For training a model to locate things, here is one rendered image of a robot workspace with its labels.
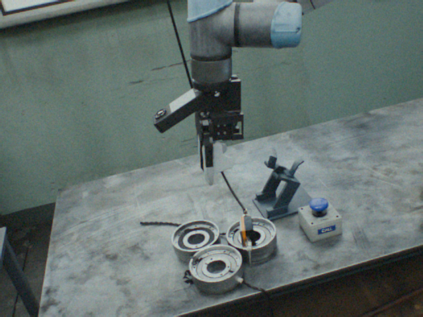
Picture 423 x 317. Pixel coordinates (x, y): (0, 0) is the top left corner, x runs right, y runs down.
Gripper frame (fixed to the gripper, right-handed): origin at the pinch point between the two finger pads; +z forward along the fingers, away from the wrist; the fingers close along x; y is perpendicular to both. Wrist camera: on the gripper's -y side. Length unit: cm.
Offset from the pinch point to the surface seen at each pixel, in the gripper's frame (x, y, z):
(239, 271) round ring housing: -14.1, 3.5, 14.3
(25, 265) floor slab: 118, -76, 110
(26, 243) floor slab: 138, -79, 111
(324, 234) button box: -8.1, 23.4, 13.6
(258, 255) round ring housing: -9.8, 8.7, 14.9
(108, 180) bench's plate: 40, -22, 21
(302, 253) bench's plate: -10.3, 17.8, 15.7
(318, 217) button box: -6.1, 22.7, 10.5
